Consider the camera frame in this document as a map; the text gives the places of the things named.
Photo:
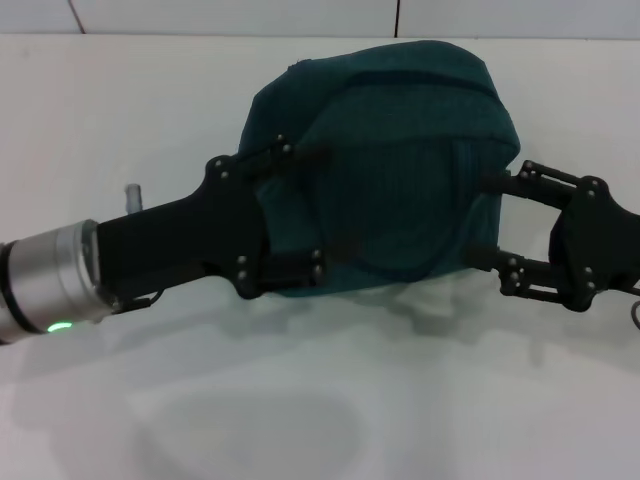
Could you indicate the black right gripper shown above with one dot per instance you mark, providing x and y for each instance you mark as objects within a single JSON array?
[{"x": 600, "y": 245}]

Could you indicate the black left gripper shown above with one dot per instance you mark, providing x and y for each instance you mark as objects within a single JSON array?
[{"x": 190, "y": 235}]

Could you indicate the dark teal insulated lunch bag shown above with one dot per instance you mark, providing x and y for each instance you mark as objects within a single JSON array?
[{"x": 390, "y": 175}]

